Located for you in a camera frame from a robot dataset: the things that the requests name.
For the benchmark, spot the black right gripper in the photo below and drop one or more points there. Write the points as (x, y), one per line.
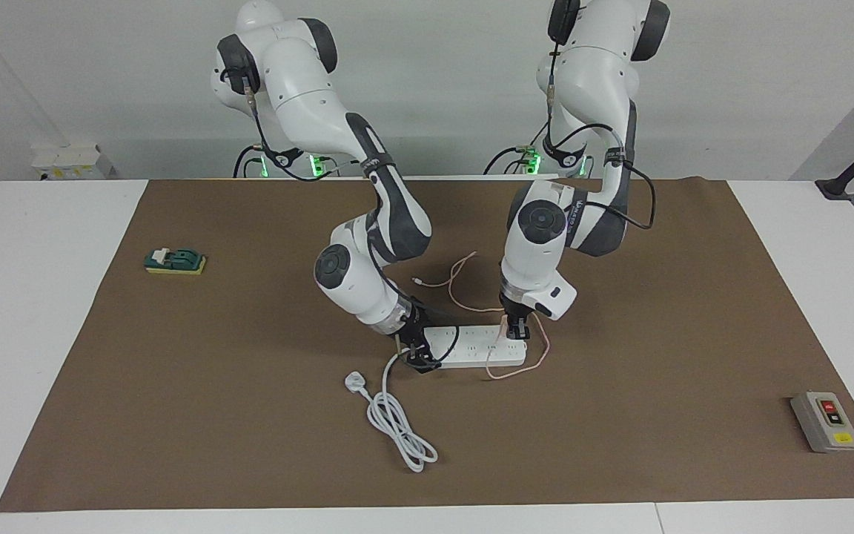
(414, 322)

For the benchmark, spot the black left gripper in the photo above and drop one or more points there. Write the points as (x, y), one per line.
(516, 300)

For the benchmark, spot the pink charger adapter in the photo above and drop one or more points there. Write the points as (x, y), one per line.
(503, 325)

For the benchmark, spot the white power strip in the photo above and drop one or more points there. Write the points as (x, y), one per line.
(471, 348)

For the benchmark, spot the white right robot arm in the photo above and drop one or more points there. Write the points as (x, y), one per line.
(301, 89)

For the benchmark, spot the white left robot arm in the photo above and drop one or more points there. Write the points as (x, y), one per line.
(590, 74)

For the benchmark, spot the brown table mat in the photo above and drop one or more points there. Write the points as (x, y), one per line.
(249, 408)

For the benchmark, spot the green knife switch yellow base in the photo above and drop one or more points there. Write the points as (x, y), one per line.
(182, 259)

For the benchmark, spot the grey on-off switch box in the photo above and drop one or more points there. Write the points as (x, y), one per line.
(827, 423)

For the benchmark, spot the white wall outlet box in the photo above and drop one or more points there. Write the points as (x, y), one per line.
(64, 159)

